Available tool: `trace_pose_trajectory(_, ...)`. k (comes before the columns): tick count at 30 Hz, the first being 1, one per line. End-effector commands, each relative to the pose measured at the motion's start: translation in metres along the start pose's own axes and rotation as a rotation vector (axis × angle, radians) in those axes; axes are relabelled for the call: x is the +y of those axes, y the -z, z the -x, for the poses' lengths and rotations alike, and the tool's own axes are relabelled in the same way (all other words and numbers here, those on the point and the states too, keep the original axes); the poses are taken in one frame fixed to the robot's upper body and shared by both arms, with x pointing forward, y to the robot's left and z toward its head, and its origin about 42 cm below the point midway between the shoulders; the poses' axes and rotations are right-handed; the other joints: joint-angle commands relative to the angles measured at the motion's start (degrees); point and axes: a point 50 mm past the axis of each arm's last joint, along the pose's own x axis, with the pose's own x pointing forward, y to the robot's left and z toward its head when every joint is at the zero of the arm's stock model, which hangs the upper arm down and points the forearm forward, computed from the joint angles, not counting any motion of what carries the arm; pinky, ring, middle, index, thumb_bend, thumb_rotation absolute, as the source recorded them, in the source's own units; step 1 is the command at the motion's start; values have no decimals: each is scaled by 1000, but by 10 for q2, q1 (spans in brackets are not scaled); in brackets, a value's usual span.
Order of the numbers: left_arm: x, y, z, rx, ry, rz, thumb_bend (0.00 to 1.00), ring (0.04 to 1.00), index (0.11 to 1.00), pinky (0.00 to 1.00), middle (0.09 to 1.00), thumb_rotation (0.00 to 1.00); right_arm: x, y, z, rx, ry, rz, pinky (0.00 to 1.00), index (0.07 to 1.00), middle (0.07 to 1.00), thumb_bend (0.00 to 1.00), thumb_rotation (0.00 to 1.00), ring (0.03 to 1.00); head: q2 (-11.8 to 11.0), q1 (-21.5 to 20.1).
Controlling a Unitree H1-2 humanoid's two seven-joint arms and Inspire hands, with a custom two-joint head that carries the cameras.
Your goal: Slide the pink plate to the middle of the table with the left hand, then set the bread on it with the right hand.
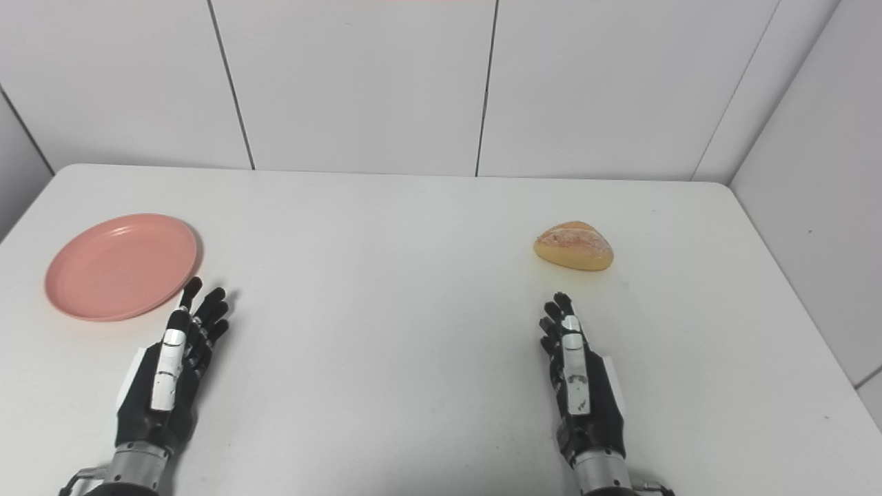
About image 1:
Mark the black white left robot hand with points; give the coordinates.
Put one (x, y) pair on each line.
(169, 386)

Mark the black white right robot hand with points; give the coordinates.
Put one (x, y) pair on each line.
(586, 406)

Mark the pink round plate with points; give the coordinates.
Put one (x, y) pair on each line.
(120, 267)

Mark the golden crusty bread roll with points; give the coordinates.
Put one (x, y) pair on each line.
(573, 248)

